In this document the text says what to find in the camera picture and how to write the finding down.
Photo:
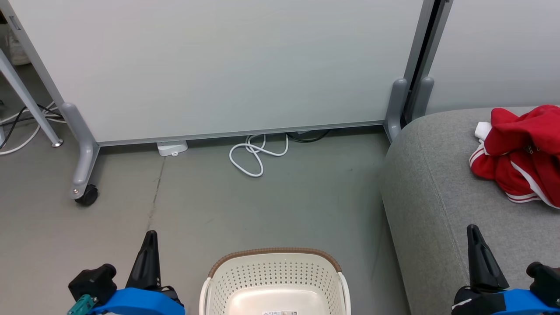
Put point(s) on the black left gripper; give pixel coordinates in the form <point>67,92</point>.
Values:
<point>94,282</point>

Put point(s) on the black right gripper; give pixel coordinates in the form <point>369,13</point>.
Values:
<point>547,282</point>

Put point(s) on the red garment with white stripes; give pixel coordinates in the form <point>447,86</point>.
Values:
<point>516,131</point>

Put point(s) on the cream perforated laundry basket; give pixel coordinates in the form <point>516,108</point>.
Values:
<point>271,280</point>

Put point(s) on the grey fabric sofa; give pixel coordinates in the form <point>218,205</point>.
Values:
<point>437,197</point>

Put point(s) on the black caster wheel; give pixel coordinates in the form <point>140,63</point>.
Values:
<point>87,196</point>

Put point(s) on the white power adapter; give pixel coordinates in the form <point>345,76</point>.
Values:
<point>171,148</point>

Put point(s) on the long grey partition foot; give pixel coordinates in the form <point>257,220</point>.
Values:
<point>83,153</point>

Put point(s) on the short grey partition foot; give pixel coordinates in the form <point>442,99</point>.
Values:
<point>396,105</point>
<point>423,96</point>

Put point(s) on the grey metal table leg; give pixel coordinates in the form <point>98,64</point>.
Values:
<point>26,98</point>

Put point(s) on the wide white partition panel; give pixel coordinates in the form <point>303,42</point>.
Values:
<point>218,65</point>

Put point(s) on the narrow white partition panel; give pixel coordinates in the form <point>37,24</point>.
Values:
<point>494,52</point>

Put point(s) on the white shoe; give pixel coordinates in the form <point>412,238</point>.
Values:
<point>18,50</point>

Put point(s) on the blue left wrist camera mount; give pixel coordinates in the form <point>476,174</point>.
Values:
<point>135,304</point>

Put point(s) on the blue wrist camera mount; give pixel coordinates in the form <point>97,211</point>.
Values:
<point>135,304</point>
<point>520,302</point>

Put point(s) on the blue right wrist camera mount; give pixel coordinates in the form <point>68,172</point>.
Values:
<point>520,302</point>

